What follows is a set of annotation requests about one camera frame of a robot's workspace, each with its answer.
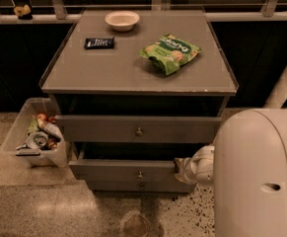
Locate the grey drawer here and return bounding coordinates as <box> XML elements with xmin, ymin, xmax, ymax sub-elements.
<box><xmin>87</xmin><ymin>181</ymin><xmax>195</xmax><ymax>193</ymax></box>
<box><xmin>55</xmin><ymin>115</ymin><xmax>221</xmax><ymax>143</ymax></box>
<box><xmin>69</xmin><ymin>143</ymin><xmax>196</xmax><ymax>182</ymax></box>

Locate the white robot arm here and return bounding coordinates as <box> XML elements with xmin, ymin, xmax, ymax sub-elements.
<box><xmin>175</xmin><ymin>109</ymin><xmax>287</xmax><ymax>237</ymax></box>

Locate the grey bottom drawer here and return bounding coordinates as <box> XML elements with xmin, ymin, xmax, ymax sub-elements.
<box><xmin>87</xmin><ymin>181</ymin><xmax>195</xmax><ymax>193</ymax></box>

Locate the grey drawer cabinet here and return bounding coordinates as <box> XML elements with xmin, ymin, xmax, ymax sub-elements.
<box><xmin>38</xmin><ymin>9</ymin><xmax>239</xmax><ymax>195</ymax></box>

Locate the grey top drawer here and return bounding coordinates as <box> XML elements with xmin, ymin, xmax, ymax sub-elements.
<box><xmin>55</xmin><ymin>115</ymin><xmax>221</xmax><ymax>143</ymax></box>

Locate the round floor drain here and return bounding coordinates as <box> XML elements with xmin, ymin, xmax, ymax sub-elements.
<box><xmin>122</xmin><ymin>214</ymin><xmax>150</xmax><ymax>237</ymax></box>

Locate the green chip bag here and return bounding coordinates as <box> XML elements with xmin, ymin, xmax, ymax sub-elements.
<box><xmin>139</xmin><ymin>34</ymin><xmax>201</xmax><ymax>76</ymax></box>

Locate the white slanted pillar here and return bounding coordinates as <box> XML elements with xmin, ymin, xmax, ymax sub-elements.
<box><xmin>264</xmin><ymin>65</ymin><xmax>287</xmax><ymax>109</ymax></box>

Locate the plastic bottle in bin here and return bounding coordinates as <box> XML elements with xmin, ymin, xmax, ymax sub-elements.
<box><xmin>37</xmin><ymin>118</ymin><xmax>62</xmax><ymax>139</ymax></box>

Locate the crushed metal can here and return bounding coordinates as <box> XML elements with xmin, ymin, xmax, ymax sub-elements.
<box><xmin>26</xmin><ymin>131</ymin><xmax>48</xmax><ymax>149</ymax></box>

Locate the red apple in bin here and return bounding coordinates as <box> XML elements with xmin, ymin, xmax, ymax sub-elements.
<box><xmin>36</xmin><ymin>113</ymin><xmax>47</xmax><ymax>120</ymax></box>

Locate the clear plastic bin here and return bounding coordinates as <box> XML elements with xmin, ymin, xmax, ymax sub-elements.
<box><xmin>1</xmin><ymin>98</ymin><xmax>69</xmax><ymax>167</ymax></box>

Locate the dark blue snack bar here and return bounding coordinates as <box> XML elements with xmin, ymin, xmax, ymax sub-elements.
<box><xmin>84</xmin><ymin>38</ymin><xmax>114</xmax><ymax>49</ymax></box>

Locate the white paper bowl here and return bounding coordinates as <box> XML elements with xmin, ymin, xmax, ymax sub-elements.
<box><xmin>105</xmin><ymin>11</ymin><xmax>140</xmax><ymax>32</ymax></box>

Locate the yellow black toy figure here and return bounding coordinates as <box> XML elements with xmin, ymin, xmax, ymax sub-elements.
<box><xmin>14</xmin><ymin>5</ymin><xmax>33</xmax><ymax>20</ymax></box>

